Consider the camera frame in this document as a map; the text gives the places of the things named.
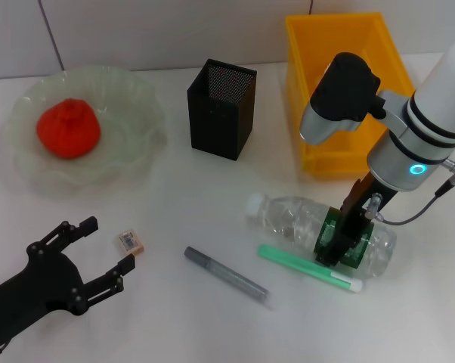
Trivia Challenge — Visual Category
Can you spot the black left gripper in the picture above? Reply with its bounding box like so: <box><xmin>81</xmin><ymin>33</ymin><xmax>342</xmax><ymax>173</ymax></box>
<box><xmin>0</xmin><ymin>216</ymin><xmax>137</xmax><ymax>341</ymax></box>

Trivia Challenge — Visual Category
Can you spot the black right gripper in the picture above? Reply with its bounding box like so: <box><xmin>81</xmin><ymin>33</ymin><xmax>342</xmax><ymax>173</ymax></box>
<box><xmin>314</xmin><ymin>173</ymin><xmax>398</xmax><ymax>268</ymax></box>

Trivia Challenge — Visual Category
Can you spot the mint green pen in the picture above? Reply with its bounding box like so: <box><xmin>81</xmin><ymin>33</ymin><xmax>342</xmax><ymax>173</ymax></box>
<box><xmin>255</xmin><ymin>244</ymin><xmax>364</xmax><ymax>294</ymax></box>

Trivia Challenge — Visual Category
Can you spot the clear plastic water bottle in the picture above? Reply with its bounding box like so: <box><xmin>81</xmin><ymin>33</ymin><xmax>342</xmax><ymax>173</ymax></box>
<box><xmin>246</xmin><ymin>193</ymin><xmax>398</xmax><ymax>279</ymax></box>

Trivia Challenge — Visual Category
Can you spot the red tomato-shaped object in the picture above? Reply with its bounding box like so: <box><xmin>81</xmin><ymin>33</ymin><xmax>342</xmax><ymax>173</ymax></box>
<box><xmin>36</xmin><ymin>98</ymin><xmax>102</xmax><ymax>160</ymax></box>

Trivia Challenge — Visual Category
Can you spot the small beige eraser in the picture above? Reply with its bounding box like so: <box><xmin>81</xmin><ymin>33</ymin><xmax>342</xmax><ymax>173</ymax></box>
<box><xmin>117</xmin><ymin>230</ymin><xmax>145</xmax><ymax>260</ymax></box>

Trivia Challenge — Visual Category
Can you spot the grey marker pen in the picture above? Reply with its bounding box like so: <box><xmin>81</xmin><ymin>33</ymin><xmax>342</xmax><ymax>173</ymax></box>
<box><xmin>184</xmin><ymin>246</ymin><xmax>274</xmax><ymax>309</ymax></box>

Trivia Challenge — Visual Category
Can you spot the pale green glass fruit plate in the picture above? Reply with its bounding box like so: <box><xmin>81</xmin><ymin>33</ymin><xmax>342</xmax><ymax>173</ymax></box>
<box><xmin>0</xmin><ymin>64</ymin><xmax>168</xmax><ymax>194</ymax></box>

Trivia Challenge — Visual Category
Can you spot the black mesh pen holder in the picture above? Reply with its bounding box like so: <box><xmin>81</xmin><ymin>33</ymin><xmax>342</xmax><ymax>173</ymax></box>
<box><xmin>186</xmin><ymin>58</ymin><xmax>258</xmax><ymax>163</ymax></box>

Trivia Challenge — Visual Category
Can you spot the yellow plastic bin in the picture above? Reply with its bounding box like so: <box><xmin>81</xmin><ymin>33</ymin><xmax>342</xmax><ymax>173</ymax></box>
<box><xmin>285</xmin><ymin>12</ymin><xmax>420</xmax><ymax>178</ymax></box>

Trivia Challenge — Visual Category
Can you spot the right gripper cable with plugs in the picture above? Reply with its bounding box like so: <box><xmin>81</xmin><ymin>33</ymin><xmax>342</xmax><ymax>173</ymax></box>
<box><xmin>364</xmin><ymin>157</ymin><xmax>455</xmax><ymax>227</ymax></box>

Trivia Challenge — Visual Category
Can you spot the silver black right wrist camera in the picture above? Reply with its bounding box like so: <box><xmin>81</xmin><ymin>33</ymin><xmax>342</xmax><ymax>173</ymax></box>
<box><xmin>299</xmin><ymin>52</ymin><xmax>387</xmax><ymax>145</ymax></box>

